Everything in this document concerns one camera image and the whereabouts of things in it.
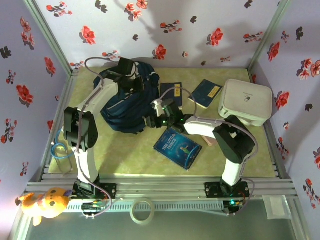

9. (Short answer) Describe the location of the navy blue backpack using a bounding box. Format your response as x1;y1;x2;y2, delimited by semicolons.
93;62;161;135

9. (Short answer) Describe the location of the navy book with yellow label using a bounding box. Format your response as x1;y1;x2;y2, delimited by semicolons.
159;81;183;111
187;79;223;110

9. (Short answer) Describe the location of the blue Little Prince book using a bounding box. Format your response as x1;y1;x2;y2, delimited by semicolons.
153;127;203;171

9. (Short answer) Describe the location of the small pink case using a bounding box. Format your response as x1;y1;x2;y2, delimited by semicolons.
201;135;218;148

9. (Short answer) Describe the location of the green marbled table mat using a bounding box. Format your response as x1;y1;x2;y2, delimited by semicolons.
48;66;278;178

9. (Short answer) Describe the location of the white zip pouch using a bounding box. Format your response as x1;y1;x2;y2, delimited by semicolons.
218;78;273;128

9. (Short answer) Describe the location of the clear tape roll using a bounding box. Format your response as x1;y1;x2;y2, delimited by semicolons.
129;197;155;226

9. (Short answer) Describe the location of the circuit board with green light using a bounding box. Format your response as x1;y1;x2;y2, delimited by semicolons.
224;199;245;208

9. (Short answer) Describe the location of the orange plush toy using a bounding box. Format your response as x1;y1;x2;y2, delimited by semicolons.
15;187;73;227

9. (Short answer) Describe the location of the white paper packet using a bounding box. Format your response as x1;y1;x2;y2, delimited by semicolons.
262;194;292;221

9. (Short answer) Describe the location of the grey right arm cable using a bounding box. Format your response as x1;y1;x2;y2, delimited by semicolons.
156;86;260;216

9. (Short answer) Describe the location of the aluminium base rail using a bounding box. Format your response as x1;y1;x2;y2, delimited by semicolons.
24;173;300;201

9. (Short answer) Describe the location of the aluminium side rail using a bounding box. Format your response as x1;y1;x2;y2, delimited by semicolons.
28;71;80;183

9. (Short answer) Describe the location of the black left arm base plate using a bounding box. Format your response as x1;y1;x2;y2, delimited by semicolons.
72;182;118;201

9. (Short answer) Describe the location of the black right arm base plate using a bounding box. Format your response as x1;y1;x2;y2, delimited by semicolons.
204;181;250;200

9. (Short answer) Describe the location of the white slotted cable duct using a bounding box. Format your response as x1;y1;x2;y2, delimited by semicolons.
66;201;224;211

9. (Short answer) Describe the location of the aluminium corner post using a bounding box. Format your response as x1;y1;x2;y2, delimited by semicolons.
246;0;293;75
22;0;75;76

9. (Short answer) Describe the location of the small circuit board with wires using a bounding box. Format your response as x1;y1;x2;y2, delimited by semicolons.
81;201;107;211

